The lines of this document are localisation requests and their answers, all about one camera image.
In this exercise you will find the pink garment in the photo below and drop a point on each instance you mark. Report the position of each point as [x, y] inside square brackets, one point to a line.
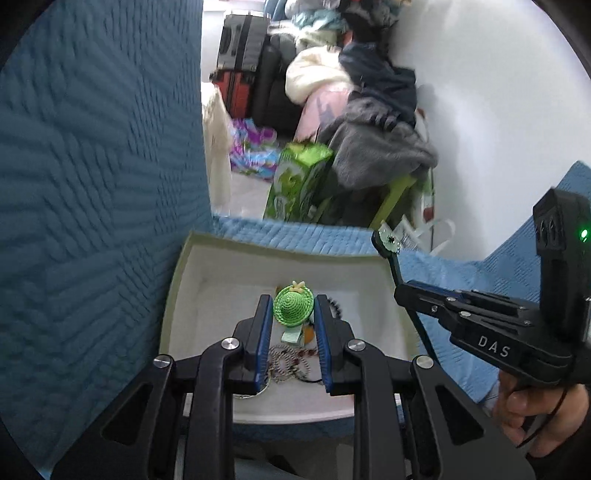
[323, 110]

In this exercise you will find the green printed carton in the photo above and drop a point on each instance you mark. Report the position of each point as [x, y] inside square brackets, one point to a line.
[295, 180]

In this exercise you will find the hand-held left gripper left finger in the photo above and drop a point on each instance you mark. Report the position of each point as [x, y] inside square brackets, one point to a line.
[264, 337]

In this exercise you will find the grey fleece garment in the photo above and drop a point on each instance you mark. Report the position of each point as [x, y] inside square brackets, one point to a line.
[369, 143]

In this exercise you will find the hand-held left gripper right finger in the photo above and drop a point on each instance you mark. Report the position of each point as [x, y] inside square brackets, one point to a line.
[323, 341]

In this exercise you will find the green plastic stool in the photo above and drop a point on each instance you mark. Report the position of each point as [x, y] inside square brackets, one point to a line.
[397, 194]

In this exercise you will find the red and black suitcase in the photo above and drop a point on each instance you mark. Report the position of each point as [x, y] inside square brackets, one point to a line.
[235, 87]

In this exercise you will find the person's right hand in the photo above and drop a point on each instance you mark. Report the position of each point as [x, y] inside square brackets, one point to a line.
[521, 406]

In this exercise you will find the blue quilted sofa cover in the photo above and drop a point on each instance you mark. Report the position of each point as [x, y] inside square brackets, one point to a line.
[92, 184]

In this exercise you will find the cream jacket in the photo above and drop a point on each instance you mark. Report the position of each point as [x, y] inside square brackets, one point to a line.
[314, 69]

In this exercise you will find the colourful crumpled fabric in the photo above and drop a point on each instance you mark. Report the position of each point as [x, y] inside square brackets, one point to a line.
[249, 147]

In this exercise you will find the thin silver hoop bangle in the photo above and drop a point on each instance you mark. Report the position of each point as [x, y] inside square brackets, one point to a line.
[251, 394]

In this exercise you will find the white flowered tote bag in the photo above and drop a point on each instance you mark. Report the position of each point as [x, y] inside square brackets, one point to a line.
[427, 198]

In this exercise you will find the wooden gourd pendant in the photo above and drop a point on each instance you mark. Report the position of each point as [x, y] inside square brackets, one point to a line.
[307, 336]

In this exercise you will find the black headband with flower ornament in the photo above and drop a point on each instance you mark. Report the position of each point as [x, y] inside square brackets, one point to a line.
[388, 240]

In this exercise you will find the white cardboard box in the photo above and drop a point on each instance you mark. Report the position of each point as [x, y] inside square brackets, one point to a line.
[221, 300]

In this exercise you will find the cream embroidered cloth cover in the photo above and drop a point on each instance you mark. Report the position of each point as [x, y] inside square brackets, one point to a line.
[214, 138]

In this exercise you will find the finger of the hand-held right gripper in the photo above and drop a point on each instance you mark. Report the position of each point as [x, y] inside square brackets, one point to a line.
[425, 304]
[434, 290]

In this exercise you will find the dark navy garment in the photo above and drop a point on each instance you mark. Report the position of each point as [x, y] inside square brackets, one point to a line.
[378, 78]

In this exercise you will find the teal patterned cloth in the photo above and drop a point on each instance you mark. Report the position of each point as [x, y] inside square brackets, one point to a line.
[318, 18]

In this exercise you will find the green straw hat hair clip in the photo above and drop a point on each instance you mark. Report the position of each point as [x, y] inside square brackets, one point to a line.
[293, 304]

